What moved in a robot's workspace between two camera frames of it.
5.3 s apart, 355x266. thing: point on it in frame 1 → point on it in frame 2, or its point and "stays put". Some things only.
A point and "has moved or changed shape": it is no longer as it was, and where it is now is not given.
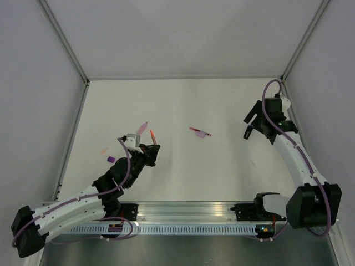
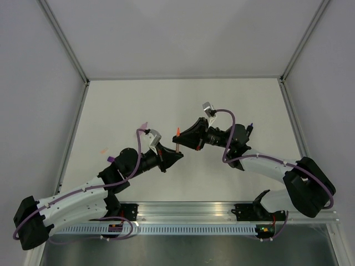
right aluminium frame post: (321, 7) stays put
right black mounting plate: (247, 212) stays put
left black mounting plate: (129, 211) stays put
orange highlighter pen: (153, 137) has moved or changed shape
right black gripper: (257, 110) → (195, 136)
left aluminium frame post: (64, 39) stays put
